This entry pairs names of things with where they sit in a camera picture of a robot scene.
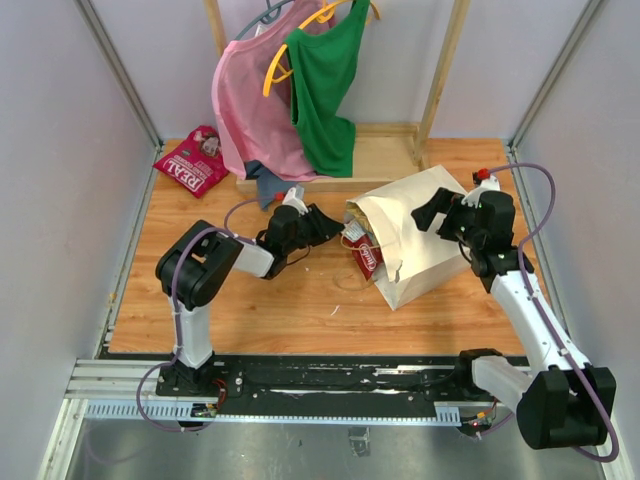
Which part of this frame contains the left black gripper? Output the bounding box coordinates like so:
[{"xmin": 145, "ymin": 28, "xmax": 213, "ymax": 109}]
[{"xmin": 285, "ymin": 204, "xmax": 346, "ymax": 256}]

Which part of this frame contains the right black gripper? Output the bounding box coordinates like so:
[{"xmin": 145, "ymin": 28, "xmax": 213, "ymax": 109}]
[{"xmin": 410, "ymin": 187, "xmax": 483, "ymax": 249}]

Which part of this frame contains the beige paper bag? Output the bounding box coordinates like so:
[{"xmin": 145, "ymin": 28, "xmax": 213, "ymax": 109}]
[{"xmin": 345, "ymin": 165, "xmax": 468, "ymax": 310}]

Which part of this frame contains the red Chulpi snack bag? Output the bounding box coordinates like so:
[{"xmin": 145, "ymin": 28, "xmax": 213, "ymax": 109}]
[{"xmin": 341, "ymin": 220, "xmax": 384, "ymax": 281}]

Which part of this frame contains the pink REAL snack bag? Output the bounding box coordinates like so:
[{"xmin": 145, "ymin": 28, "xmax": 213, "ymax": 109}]
[{"xmin": 153, "ymin": 125, "xmax": 229, "ymax": 198}]

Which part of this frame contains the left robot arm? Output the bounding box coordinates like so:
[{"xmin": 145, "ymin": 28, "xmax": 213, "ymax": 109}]
[{"xmin": 155, "ymin": 204, "xmax": 344, "ymax": 396}]

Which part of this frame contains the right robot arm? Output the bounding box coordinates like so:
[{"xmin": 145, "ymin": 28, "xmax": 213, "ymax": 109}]
[{"xmin": 411, "ymin": 187, "xmax": 619, "ymax": 462}]

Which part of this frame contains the blue cloth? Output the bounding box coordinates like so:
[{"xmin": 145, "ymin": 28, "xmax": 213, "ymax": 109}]
[{"xmin": 245, "ymin": 160, "xmax": 297, "ymax": 211}]

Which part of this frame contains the wooden clothes rack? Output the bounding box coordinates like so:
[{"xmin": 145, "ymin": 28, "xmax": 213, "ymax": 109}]
[{"xmin": 203, "ymin": 0, "xmax": 474, "ymax": 200}]

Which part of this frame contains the green tank top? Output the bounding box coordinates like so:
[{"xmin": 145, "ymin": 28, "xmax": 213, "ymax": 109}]
[{"xmin": 285, "ymin": 1, "xmax": 370, "ymax": 178}]

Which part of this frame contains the pink mesh shirt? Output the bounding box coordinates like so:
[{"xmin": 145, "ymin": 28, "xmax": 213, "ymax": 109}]
[{"xmin": 211, "ymin": 1, "xmax": 323, "ymax": 181}]

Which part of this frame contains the grey-blue clothes hanger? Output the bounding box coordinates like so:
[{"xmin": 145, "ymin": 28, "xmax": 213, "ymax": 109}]
[{"xmin": 235, "ymin": 0, "xmax": 293, "ymax": 41}]

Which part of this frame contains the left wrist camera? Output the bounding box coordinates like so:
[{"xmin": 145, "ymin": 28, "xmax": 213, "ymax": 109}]
[{"xmin": 274, "ymin": 185, "xmax": 308, "ymax": 215}]

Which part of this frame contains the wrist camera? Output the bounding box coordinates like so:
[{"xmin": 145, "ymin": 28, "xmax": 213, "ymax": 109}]
[
  {"xmin": 274, "ymin": 185, "xmax": 308, "ymax": 215},
  {"xmin": 462, "ymin": 168, "xmax": 501, "ymax": 208}
]

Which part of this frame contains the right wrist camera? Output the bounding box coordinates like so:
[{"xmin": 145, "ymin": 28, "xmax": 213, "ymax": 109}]
[{"xmin": 462, "ymin": 168, "xmax": 501, "ymax": 208}]

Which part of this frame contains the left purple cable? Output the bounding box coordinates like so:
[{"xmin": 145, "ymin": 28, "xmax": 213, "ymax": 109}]
[{"xmin": 135, "ymin": 194, "xmax": 286, "ymax": 434}]

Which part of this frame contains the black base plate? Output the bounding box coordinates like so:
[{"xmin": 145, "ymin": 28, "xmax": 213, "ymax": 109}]
[{"xmin": 176, "ymin": 354, "xmax": 492, "ymax": 419}]

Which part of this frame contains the grey cable duct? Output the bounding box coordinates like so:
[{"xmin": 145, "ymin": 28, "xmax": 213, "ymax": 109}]
[{"xmin": 82, "ymin": 399, "xmax": 464, "ymax": 429}]

